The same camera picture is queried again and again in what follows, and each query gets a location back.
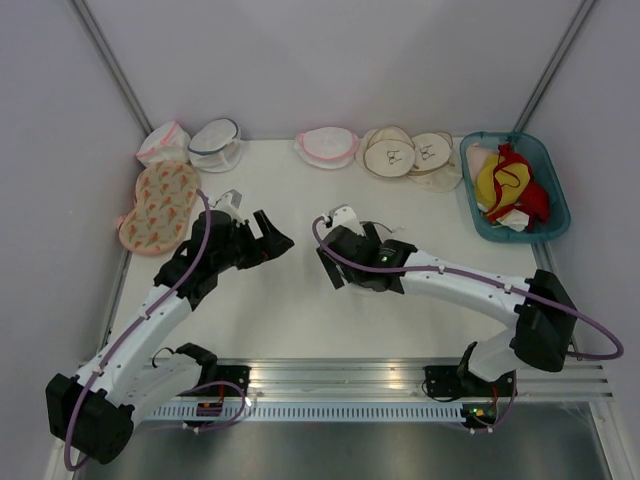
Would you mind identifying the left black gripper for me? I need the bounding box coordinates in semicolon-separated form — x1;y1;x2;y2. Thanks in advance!
213;210;293;273

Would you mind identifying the blue-trimmed white mesh laundry bag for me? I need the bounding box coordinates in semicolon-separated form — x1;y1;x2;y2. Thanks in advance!
353;221;407;294

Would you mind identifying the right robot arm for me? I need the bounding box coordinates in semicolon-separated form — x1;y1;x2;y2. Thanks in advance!
312;218;576;395

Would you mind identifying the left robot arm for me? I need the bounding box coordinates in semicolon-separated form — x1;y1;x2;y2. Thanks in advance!
45;210;294;472

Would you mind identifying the pink-trimmed round mesh bag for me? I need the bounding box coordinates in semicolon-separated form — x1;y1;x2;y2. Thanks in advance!
293;127;360;170

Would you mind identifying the blue-trimmed cylindrical mesh bag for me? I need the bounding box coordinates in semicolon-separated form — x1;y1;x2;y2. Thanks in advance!
187;118;242;173

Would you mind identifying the floral beige laundry bag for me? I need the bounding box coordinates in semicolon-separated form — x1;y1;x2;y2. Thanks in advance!
117;160;200;256

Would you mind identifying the beige bra-print laundry bag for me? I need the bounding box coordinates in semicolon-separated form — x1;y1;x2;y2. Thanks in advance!
355;126;416;179

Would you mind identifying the pink-trimmed crumpled mesh bag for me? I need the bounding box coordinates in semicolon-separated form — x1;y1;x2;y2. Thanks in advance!
135;121;191;167

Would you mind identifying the pale pink bra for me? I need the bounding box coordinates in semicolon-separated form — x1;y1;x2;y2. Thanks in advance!
466;142;498;181

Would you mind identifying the red bra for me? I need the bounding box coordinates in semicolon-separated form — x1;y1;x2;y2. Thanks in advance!
497;144;550;233

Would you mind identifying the yellow bra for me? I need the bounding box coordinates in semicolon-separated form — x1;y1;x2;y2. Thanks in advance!
474;154;532;214

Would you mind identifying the white garment in basket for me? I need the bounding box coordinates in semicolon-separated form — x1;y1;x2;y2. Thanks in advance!
476;200;530;232

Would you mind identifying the teal plastic basket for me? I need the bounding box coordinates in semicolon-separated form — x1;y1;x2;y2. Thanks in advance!
460;132;571;244

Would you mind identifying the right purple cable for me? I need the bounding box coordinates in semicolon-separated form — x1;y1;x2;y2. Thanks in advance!
312;214;625;436

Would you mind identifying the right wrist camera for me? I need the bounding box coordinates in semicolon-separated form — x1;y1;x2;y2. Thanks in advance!
325;204;365;236

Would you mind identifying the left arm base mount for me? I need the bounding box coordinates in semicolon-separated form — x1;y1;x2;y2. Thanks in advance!
151;343;250;399

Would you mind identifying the left side aluminium rail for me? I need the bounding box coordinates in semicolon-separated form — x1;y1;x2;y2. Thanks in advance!
97;250;131;352

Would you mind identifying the white slotted cable duct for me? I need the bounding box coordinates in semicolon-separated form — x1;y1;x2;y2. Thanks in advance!
147;400;464;423

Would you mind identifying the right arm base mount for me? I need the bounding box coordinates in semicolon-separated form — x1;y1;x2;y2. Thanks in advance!
421;342;516;403

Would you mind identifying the right side aluminium rail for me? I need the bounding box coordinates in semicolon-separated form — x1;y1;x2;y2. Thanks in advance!
530;242;584;361

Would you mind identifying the left aluminium frame post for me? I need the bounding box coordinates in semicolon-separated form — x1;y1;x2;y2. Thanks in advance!
68;0;153;135

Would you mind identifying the aluminium frame post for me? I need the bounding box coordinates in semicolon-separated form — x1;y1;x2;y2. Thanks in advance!
68;0;153;135
512;0;600;132

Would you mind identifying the right aluminium frame post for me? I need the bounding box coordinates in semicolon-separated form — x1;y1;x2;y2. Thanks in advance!
512;0;600;132

